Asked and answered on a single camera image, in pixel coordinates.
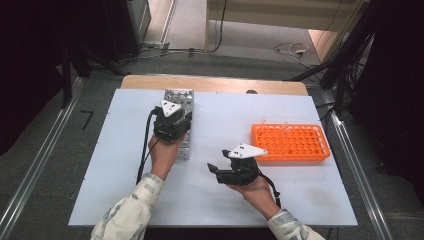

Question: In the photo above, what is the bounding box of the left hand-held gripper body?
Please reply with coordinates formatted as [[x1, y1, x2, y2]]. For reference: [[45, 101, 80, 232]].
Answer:
[[152, 99, 194, 144]]

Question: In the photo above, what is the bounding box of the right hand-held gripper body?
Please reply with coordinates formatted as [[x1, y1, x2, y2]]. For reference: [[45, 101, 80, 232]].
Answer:
[[215, 142, 269, 187]]

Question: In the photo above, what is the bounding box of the clear test tube rack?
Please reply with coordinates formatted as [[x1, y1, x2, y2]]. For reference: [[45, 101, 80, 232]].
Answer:
[[162, 87, 195, 161]]

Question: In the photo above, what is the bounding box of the orange plastic test tube rack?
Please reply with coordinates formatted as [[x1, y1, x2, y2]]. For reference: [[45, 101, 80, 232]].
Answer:
[[250, 123, 332, 164]]

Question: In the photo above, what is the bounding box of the person's right hand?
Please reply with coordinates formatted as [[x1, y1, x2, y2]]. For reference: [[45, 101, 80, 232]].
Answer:
[[227, 176, 281, 221]]

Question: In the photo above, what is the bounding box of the person's left hand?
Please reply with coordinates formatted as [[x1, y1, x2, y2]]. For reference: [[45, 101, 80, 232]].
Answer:
[[147, 133, 186, 182]]

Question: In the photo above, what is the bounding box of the white board sheet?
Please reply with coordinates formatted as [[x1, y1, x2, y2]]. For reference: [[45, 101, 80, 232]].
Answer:
[[68, 88, 358, 228]]

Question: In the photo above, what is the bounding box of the wooden table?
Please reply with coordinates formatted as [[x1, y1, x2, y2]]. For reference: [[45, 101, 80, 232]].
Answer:
[[119, 74, 309, 97]]

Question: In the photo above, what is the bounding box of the grey power strip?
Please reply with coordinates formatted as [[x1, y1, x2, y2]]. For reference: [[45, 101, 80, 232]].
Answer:
[[142, 41, 171, 52]]

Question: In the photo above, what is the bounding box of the dark equipment cabinet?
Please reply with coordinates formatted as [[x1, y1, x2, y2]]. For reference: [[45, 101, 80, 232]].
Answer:
[[99, 0, 152, 63]]

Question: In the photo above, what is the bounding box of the black metal stand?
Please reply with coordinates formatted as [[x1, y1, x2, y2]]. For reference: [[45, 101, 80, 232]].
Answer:
[[59, 42, 73, 110]]

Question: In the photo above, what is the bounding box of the peach board panel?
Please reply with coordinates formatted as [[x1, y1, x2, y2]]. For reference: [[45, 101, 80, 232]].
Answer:
[[307, 29, 340, 63]]

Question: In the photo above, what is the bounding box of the black tripod stand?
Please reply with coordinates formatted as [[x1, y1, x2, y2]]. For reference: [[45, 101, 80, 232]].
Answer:
[[289, 0, 379, 115]]

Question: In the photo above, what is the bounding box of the beige wooden furniture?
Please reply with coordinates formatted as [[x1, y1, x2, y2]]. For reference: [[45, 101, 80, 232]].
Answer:
[[204, 0, 369, 33]]

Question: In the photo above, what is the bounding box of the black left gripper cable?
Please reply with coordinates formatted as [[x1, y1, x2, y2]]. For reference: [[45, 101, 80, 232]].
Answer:
[[135, 107, 160, 185]]

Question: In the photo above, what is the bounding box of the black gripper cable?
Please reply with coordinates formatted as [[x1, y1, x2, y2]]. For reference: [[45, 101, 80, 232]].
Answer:
[[135, 107, 160, 185], [257, 171, 283, 210]]

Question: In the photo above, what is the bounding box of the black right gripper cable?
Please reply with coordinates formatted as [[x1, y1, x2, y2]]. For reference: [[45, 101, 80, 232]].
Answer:
[[257, 171, 283, 210]]

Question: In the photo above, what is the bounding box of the black hanging cable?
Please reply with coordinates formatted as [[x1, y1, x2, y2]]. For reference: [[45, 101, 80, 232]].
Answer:
[[205, 0, 229, 54]]

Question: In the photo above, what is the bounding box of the aluminium floor rail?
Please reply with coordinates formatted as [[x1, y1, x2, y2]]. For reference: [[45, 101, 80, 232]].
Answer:
[[0, 77, 86, 240], [319, 89, 395, 240]]

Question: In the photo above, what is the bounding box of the white floor cable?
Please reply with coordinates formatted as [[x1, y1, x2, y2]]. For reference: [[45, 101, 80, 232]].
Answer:
[[272, 42, 312, 60]]

